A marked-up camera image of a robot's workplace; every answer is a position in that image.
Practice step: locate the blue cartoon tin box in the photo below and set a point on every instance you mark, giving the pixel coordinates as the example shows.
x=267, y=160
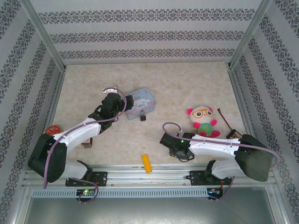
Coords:
x=146, y=98

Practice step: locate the small dark padlock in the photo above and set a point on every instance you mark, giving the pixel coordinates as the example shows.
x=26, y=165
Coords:
x=143, y=117

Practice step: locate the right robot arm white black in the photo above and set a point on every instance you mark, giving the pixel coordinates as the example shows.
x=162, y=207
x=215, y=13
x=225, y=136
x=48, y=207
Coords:
x=210, y=145

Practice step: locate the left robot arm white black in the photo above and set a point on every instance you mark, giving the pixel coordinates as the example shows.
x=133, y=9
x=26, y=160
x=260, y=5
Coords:
x=79, y=133

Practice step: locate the yellow rectangular block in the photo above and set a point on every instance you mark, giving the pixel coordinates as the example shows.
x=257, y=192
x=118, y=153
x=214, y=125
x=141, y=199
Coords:
x=146, y=163

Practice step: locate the panda plush toy with glasses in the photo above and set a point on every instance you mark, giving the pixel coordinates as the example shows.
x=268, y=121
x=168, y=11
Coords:
x=203, y=114

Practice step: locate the small brown wooden block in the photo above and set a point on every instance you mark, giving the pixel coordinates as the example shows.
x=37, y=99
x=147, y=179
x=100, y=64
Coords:
x=87, y=144

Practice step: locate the red tape roll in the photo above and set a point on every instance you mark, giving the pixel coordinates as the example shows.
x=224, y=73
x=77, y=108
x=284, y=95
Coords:
x=53, y=130

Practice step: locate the right controller board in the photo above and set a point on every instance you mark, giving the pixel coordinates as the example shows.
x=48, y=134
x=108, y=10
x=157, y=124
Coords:
x=215, y=192

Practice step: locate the grey metal shelf panel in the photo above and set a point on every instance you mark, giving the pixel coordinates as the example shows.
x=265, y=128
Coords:
x=151, y=211

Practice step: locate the left controller board green light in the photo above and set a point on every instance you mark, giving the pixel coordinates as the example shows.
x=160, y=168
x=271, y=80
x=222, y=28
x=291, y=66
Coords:
x=86, y=192

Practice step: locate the aluminium mounting rail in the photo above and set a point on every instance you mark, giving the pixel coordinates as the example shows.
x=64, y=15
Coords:
x=163, y=177

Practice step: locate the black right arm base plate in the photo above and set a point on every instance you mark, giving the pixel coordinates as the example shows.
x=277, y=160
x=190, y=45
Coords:
x=196, y=178

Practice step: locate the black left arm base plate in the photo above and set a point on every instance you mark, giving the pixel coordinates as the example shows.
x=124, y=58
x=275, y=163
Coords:
x=101, y=178

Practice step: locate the aluminium frame post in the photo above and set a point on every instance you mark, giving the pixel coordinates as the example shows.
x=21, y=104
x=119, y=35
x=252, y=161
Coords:
x=250, y=35
x=44, y=35

